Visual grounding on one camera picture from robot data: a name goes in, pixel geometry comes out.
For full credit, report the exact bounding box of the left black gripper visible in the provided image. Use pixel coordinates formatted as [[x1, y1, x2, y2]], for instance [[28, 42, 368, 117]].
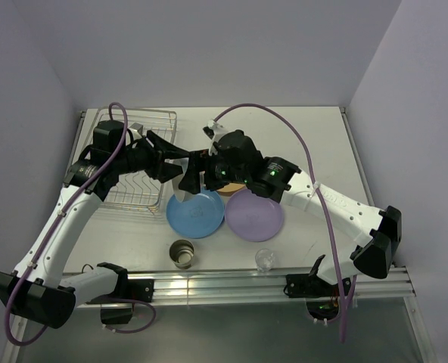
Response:
[[113, 131, 188, 183]]

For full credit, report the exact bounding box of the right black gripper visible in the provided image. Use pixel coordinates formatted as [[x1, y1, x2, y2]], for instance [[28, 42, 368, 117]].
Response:
[[178, 148, 248, 194]]

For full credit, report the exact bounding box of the white ceramic bowl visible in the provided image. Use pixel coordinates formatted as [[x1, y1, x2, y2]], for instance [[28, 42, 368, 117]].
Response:
[[171, 158, 194, 203]]

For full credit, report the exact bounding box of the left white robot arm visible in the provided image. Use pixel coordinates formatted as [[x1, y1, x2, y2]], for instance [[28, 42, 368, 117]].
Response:
[[0, 120, 188, 329]]

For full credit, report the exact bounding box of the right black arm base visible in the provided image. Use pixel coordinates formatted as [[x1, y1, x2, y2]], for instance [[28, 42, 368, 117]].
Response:
[[283, 270, 340, 320]]

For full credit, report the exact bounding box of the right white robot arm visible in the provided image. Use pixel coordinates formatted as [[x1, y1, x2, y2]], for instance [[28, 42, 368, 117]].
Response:
[[172, 130, 402, 295]]

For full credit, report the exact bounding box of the blue plate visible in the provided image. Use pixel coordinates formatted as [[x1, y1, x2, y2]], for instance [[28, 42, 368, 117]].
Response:
[[166, 189, 225, 239]]

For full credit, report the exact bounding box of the orange plate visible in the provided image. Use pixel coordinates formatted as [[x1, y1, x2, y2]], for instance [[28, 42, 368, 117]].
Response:
[[217, 183, 245, 197]]

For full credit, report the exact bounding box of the steel cup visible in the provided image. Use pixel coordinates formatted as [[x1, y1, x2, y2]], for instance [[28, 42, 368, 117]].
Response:
[[169, 240, 194, 269]]

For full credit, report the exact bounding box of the purple plate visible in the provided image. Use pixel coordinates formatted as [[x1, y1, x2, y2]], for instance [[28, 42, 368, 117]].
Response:
[[225, 189, 285, 242]]

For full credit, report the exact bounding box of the clear glass cup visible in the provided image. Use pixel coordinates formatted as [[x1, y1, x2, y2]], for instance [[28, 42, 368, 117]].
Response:
[[255, 249, 276, 272]]

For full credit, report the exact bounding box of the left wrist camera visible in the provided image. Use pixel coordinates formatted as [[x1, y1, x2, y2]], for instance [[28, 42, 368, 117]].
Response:
[[128, 123, 144, 139]]

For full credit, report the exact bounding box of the metal wire dish rack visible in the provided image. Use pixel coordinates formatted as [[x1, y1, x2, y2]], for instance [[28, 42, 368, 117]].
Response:
[[63, 107, 177, 213]]

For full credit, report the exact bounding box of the aluminium mounting rail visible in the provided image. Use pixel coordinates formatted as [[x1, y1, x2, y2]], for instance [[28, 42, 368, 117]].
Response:
[[129, 268, 415, 306]]

